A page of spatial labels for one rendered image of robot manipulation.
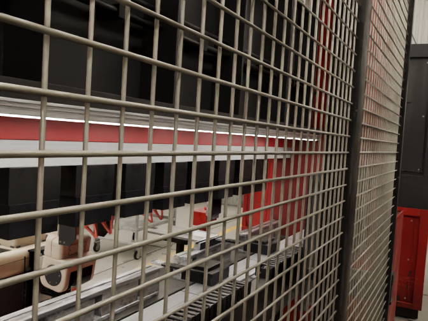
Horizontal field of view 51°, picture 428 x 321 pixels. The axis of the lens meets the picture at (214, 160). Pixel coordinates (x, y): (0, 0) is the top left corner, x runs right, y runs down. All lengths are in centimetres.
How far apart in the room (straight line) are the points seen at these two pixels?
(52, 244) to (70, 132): 119
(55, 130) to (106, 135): 18
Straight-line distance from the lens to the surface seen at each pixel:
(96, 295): 140
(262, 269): 148
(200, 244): 187
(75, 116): 93
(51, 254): 235
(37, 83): 90
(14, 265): 248
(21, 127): 111
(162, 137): 152
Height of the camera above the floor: 144
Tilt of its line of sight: 3 degrees down
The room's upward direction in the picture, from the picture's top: 4 degrees clockwise
